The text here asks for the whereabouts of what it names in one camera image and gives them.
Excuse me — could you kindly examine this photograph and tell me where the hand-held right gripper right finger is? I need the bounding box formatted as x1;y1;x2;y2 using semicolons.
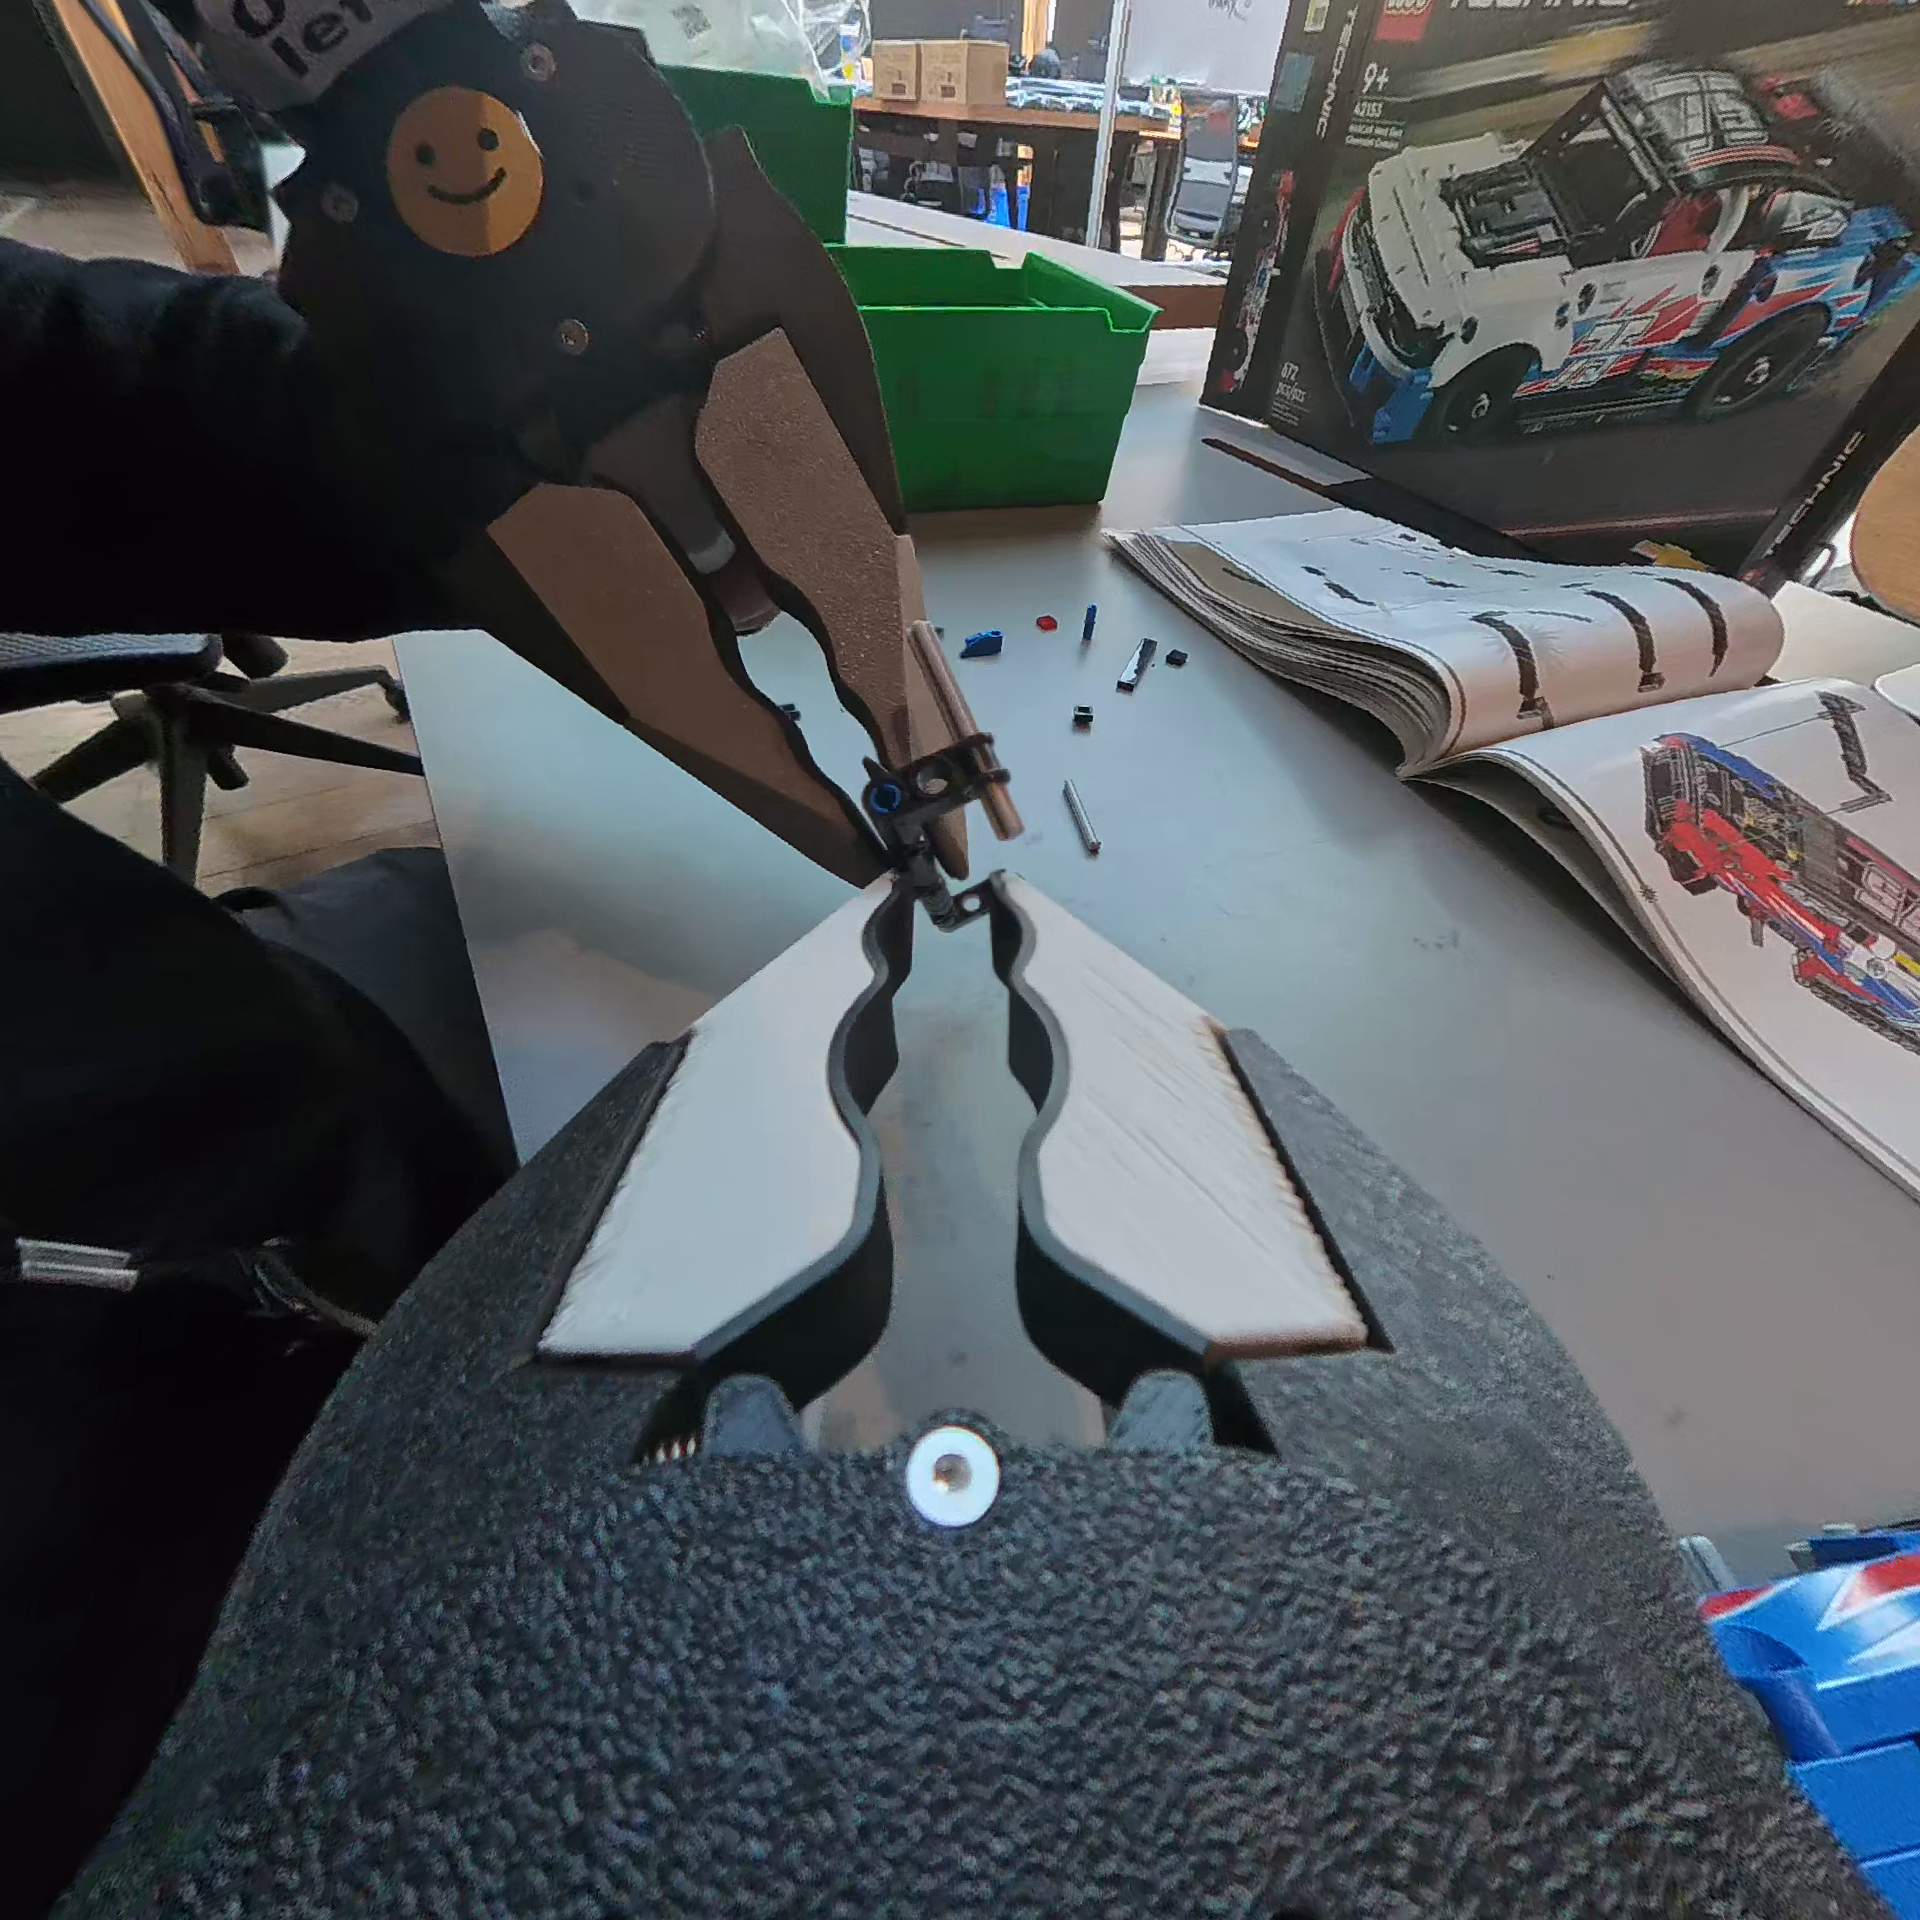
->
991;872;1371;1451

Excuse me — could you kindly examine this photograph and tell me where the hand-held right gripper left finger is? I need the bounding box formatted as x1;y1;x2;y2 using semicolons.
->
537;872;919;1421

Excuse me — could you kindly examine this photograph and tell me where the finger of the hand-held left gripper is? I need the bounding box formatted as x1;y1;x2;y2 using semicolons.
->
693;327;979;880
486;480;894;891

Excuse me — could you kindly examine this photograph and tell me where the black hinge plate brick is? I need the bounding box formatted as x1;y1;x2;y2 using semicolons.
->
893;816;997;937
863;733;1004;825

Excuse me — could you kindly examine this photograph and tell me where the person's left forearm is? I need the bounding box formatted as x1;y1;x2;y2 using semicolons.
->
0;233;512;641

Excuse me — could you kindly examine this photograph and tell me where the grey desk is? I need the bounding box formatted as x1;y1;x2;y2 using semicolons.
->
392;322;1920;1579

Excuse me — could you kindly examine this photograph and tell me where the green storage bin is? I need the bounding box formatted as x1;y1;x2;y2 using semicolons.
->
660;61;1165;517

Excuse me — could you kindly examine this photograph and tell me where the wooden background table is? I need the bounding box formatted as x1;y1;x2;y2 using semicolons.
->
854;92;1188;243

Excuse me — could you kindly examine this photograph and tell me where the brown wooden plank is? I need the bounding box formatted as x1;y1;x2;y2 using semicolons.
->
45;0;242;272

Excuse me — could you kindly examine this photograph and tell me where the open instruction booklet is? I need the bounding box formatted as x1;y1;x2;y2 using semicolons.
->
1107;510;1920;1202

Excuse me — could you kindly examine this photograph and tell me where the black office chair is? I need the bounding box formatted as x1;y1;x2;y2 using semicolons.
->
0;631;423;888

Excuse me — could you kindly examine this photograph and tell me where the black badge reel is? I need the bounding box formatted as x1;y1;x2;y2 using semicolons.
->
14;1231;379;1339

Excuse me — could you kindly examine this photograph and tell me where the black toy car set box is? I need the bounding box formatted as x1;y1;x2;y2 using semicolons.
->
1201;0;1920;580

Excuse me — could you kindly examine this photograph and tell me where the partly built toy car model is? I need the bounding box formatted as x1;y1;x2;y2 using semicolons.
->
1687;1531;1920;1920

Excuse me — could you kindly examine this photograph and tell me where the wooden document stand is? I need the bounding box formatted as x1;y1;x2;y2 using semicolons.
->
1853;435;1920;625

